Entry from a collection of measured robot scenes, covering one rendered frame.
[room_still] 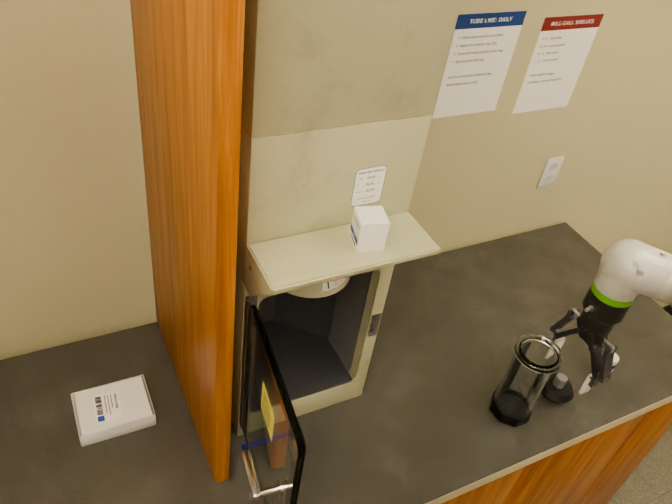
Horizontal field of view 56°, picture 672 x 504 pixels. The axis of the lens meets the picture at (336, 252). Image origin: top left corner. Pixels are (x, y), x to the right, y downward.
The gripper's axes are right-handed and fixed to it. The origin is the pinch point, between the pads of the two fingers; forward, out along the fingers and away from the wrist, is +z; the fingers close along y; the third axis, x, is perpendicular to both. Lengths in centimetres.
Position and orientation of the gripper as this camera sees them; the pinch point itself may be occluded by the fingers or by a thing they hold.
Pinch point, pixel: (569, 369)
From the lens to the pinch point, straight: 168.7
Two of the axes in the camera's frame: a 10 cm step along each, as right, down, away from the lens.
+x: 8.9, -1.9, 4.1
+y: 4.4, 6.1, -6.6
